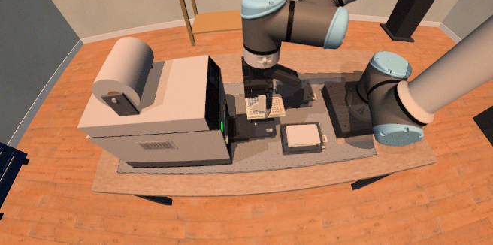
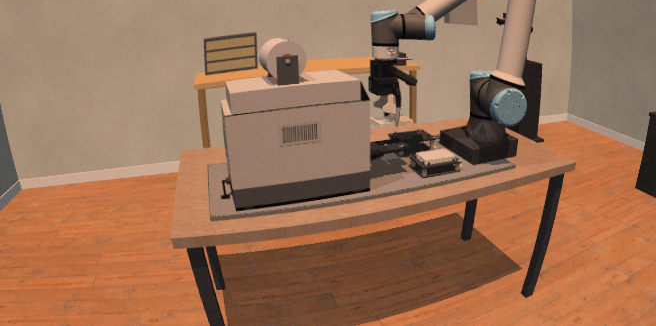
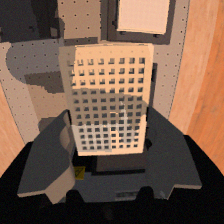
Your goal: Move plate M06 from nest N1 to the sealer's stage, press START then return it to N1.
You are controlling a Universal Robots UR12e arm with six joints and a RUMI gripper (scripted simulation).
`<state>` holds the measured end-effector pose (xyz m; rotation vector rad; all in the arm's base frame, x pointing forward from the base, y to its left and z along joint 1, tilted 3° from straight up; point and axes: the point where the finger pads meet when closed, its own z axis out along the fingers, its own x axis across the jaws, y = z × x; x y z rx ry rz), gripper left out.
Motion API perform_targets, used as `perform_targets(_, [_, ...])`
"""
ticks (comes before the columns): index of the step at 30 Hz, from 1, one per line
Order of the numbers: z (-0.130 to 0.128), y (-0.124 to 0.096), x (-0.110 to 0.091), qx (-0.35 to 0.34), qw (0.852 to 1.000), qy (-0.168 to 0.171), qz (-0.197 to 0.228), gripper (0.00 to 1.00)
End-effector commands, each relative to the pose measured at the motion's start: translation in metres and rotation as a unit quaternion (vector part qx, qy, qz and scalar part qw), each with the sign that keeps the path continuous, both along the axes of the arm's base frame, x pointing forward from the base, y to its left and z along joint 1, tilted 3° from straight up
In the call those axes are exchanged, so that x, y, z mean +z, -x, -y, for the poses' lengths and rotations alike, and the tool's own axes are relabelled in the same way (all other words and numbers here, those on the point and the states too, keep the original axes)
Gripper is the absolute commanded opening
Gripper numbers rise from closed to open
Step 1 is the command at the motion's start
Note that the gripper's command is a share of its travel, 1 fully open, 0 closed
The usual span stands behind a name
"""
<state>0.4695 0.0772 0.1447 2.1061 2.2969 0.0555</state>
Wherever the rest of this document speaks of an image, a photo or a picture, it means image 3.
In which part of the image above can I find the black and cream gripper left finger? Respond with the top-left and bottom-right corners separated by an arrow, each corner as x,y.
0,109 -> 75,224

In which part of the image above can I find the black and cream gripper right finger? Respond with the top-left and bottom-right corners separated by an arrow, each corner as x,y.
145,106 -> 224,224

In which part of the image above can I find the beige flat base plate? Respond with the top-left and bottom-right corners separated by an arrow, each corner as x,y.
0,0 -> 191,145

